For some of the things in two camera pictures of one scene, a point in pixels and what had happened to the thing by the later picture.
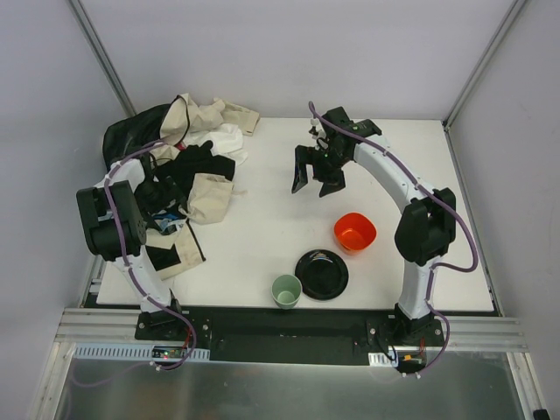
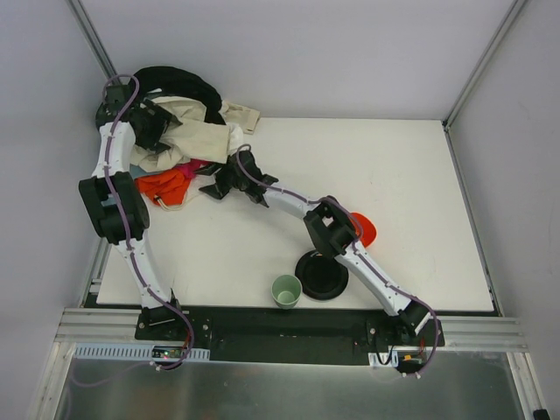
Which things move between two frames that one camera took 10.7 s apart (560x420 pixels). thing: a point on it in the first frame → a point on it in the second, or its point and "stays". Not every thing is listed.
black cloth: (130, 128) → (165, 77)
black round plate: (323, 273) stays
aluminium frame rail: (92, 325) stays
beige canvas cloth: (185, 114) → (196, 137)
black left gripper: (165, 192) → (154, 123)
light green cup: (286, 290) stays
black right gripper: (321, 167) → (227, 178)
